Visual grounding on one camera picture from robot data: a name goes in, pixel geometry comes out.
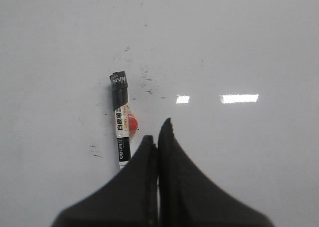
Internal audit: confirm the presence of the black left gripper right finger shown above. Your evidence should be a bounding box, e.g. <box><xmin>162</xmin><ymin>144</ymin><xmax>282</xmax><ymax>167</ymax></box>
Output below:
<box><xmin>158</xmin><ymin>118</ymin><xmax>273</xmax><ymax>227</ymax></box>

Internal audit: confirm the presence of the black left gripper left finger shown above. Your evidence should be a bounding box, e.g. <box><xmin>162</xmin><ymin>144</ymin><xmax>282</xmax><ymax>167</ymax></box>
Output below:
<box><xmin>52</xmin><ymin>135</ymin><xmax>158</xmax><ymax>227</ymax></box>

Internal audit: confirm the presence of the whiteboard marker with black cap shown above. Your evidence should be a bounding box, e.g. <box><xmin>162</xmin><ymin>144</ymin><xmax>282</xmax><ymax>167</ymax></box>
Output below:
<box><xmin>110</xmin><ymin>71</ymin><xmax>138</xmax><ymax>169</ymax></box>

